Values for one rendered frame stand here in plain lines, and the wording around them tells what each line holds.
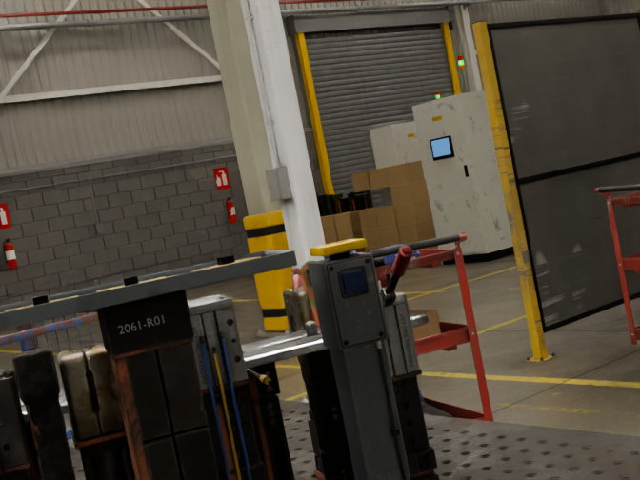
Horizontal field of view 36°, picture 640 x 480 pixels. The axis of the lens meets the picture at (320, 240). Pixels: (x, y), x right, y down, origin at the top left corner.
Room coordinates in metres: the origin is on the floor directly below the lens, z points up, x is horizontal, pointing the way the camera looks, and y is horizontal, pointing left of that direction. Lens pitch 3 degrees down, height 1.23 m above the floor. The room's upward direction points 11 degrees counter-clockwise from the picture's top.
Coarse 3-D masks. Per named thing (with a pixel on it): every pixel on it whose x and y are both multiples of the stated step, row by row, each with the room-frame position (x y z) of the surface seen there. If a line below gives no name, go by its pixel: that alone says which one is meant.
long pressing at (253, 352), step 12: (420, 324) 1.55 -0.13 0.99; (276, 336) 1.65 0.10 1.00; (288, 336) 1.63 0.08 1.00; (300, 336) 1.60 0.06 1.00; (312, 336) 1.57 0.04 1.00; (252, 348) 1.57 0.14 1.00; (276, 348) 1.53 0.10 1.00; (288, 348) 1.48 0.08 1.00; (300, 348) 1.49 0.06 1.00; (312, 348) 1.49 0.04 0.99; (324, 348) 1.50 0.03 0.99; (252, 360) 1.46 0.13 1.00; (264, 360) 1.47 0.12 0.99; (276, 360) 1.47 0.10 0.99; (60, 396) 1.46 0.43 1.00; (24, 408) 1.42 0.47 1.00
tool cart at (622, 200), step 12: (600, 192) 4.89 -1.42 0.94; (636, 192) 4.98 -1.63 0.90; (612, 204) 4.90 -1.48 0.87; (624, 204) 4.82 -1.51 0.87; (636, 204) 4.83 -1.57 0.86; (612, 216) 4.89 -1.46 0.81; (612, 228) 4.90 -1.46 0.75; (624, 264) 4.89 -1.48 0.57; (636, 264) 4.81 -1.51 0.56; (624, 276) 4.88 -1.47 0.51; (624, 288) 4.90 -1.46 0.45; (624, 300) 4.91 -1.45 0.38; (636, 336) 4.89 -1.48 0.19
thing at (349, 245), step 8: (344, 240) 1.28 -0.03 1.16; (352, 240) 1.25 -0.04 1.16; (360, 240) 1.24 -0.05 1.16; (312, 248) 1.26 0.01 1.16; (320, 248) 1.23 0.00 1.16; (328, 248) 1.22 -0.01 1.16; (336, 248) 1.23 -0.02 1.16; (344, 248) 1.23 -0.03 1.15; (352, 248) 1.23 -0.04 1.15; (360, 248) 1.24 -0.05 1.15; (336, 256) 1.25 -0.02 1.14; (344, 256) 1.25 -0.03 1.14
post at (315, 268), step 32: (352, 256) 1.24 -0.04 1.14; (320, 288) 1.24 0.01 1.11; (320, 320) 1.27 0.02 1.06; (352, 320) 1.22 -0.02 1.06; (384, 320) 1.24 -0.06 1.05; (352, 352) 1.23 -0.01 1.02; (384, 352) 1.24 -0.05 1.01; (352, 384) 1.22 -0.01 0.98; (384, 384) 1.24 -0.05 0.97; (352, 416) 1.23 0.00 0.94; (384, 416) 1.23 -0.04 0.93; (352, 448) 1.26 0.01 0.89; (384, 448) 1.23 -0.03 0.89
